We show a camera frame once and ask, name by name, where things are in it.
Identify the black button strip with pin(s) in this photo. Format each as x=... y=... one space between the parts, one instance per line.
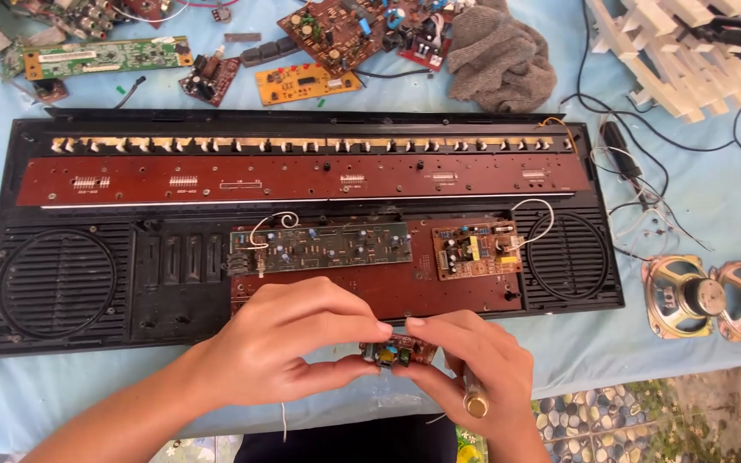
x=267 y=51

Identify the green circuit board with jacks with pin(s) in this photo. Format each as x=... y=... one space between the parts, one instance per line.
x=325 y=247

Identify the black keyboard case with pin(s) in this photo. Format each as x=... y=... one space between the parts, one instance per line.
x=68 y=289

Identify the pile of white piano keys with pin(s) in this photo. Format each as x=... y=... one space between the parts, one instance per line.
x=666 y=58

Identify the person's left hand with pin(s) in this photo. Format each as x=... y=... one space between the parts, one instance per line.
x=267 y=347

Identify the grey cloth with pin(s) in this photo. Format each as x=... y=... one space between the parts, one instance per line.
x=499 y=58

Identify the long brown key circuit board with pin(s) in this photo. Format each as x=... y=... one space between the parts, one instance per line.
x=293 y=180

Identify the yellow circuit board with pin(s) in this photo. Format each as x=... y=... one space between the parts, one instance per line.
x=306 y=83

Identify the tiny brown circuit board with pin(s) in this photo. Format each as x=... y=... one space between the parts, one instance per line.
x=51 y=90

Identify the beige key contact strip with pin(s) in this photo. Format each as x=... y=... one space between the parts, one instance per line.
x=293 y=144

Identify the person's dark trousers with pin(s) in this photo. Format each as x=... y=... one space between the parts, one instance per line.
x=345 y=444

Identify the small red capacitor board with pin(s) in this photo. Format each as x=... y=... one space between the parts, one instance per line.
x=209 y=80

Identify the small brown circuit board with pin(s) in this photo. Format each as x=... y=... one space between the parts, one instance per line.
x=402 y=350

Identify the brown power supply board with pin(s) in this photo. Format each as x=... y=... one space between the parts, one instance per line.
x=473 y=251

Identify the small grey bar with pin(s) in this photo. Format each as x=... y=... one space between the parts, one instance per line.
x=242 y=37

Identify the black soldering iron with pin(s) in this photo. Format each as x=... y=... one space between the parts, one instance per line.
x=620 y=151

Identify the circuit board with audio jacks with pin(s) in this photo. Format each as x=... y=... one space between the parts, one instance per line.
x=81 y=16

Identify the light blue table cover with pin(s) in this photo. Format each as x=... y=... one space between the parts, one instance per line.
x=685 y=360

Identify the long green circuit board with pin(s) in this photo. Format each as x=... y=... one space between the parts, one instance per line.
x=100 y=59

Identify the big brown component board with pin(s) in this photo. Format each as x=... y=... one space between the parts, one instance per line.
x=338 y=32

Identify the person's right hand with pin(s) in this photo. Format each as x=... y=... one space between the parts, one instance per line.
x=486 y=373

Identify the red circuit board with connector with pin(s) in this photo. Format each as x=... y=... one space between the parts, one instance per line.
x=425 y=48

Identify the large brown base circuit board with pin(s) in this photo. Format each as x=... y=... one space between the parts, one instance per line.
x=422 y=292

